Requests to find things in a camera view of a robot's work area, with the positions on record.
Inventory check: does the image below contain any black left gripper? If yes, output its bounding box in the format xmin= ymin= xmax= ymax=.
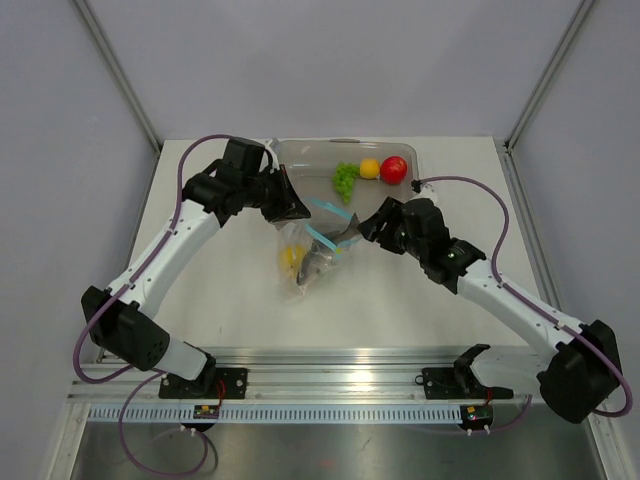
xmin=241 ymin=164 xmax=310 ymax=223

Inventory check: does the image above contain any clear zip top bag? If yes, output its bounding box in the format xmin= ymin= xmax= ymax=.
xmin=276 ymin=197 xmax=361 ymax=299

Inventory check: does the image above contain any yellow toy lemon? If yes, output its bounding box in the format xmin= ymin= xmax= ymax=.
xmin=279 ymin=244 xmax=307 ymax=275

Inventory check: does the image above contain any grey toy fish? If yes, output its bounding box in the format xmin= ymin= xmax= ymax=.
xmin=295 ymin=214 xmax=361 ymax=289

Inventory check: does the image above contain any green toy grapes bunch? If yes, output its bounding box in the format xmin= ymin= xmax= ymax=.
xmin=332 ymin=162 xmax=359 ymax=205

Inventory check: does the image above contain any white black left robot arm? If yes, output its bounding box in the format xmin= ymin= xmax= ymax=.
xmin=72 ymin=134 xmax=310 ymax=398

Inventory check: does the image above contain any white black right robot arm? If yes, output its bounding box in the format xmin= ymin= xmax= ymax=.
xmin=359 ymin=198 xmax=633 ymax=424

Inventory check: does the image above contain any clear grey plastic tray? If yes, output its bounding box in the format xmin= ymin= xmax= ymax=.
xmin=267 ymin=138 xmax=417 ymax=238

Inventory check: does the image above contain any orange toy fruit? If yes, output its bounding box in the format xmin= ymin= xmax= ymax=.
xmin=359 ymin=158 xmax=380 ymax=180

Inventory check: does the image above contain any red toy tomato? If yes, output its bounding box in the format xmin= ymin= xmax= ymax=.
xmin=379 ymin=156 xmax=408 ymax=185

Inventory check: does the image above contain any right small circuit board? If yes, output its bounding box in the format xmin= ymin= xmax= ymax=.
xmin=463 ymin=405 xmax=494 ymax=428

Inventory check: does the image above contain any small circuit board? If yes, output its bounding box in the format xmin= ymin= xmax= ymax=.
xmin=194 ymin=405 xmax=220 ymax=419
xmin=463 ymin=405 xmax=494 ymax=428

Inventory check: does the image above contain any left small circuit board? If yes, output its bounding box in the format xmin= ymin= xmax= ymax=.
xmin=194 ymin=405 xmax=220 ymax=419

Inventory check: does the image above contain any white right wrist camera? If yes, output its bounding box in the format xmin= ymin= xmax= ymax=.
xmin=411 ymin=180 xmax=439 ymax=206

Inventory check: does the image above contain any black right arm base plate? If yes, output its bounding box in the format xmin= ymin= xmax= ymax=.
xmin=414 ymin=366 xmax=514 ymax=400

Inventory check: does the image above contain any aluminium mounting rail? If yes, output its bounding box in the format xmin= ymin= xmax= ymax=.
xmin=66 ymin=346 xmax=547 ymax=405

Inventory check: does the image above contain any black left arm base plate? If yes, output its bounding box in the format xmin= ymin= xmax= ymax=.
xmin=158 ymin=367 xmax=249 ymax=400

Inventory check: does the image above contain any left aluminium frame post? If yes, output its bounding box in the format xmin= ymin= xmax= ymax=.
xmin=69 ymin=0 xmax=163 ymax=157

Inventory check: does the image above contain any aluminium frame post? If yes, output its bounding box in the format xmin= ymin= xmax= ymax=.
xmin=504 ymin=0 xmax=599 ymax=154
xmin=69 ymin=0 xmax=163 ymax=157

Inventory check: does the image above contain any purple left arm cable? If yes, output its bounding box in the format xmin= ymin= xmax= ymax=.
xmin=73 ymin=133 xmax=241 ymax=474

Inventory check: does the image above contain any white slotted cable duct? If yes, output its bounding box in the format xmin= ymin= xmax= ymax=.
xmin=88 ymin=403 xmax=462 ymax=425

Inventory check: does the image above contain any right aluminium frame post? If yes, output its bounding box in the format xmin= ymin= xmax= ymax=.
xmin=504 ymin=0 xmax=599 ymax=154

